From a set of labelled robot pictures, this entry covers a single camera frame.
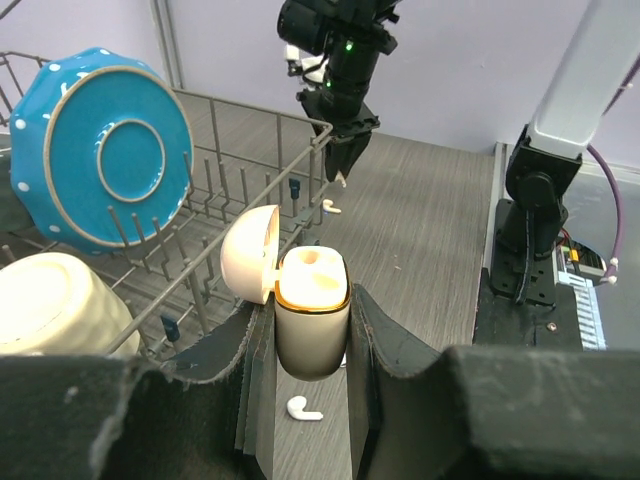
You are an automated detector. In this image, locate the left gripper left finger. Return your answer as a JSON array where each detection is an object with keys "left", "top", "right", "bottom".
[{"left": 1, "top": 302, "right": 275, "bottom": 479}]

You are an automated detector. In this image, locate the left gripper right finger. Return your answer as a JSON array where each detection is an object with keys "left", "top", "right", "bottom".
[{"left": 347, "top": 285, "right": 639, "bottom": 479}]

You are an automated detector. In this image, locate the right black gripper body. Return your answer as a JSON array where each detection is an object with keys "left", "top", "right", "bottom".
[{"left": 297, "top": 87, "right": 380, "bottom": 141}]

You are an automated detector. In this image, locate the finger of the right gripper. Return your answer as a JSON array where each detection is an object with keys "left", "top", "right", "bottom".
[
  {"left": 324, "top": 140, "right": 344, "bottom": 181},
  {"left": 342, "top": 130, "right": 372, "bottom": 178}
]

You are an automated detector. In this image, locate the beige earbud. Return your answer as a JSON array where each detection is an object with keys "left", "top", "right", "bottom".
[
  {"left": 322, "top": 198, "right": 342, "bottom": 215},
  {"left": 335, "top": 171, "right": 347, "bottom": 188}
]

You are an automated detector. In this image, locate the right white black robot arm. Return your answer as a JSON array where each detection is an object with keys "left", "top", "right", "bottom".
[{"left": 326, "top": 1, "right": 592, "bottom": 312}]

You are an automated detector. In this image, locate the white earbud centre left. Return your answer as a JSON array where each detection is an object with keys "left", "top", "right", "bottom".
[{"left": 286, "top": 395, "right": 324, "bottom": 422}]

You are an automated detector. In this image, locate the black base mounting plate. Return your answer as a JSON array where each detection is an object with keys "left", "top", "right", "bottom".
[{"left": 472, "top": 268, "right": 583, "bottom": 351}]

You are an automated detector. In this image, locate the cream white mug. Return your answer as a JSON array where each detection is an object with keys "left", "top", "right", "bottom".
[{"left": 1, "top": 252, "right": 133, "bottom": 355}]

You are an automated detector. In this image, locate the blue plate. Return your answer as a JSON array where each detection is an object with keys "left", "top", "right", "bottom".
[{"left": 10, "top": 47, "right": 194, "bottom": 254}]

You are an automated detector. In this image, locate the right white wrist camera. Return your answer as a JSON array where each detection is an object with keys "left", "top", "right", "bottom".
[{"left": 284, "top": 44, "right": 328, "bottom": 87}]

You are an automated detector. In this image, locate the grey wire dish rack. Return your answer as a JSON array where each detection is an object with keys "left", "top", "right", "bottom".
[{"left": 1, "top": 77, "right": 330, "bottom": 357}]

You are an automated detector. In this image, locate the white slotted cable duct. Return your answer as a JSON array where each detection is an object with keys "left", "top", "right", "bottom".
[{"left": 556, "top": 270, "right": 607, "bottom": 351}]

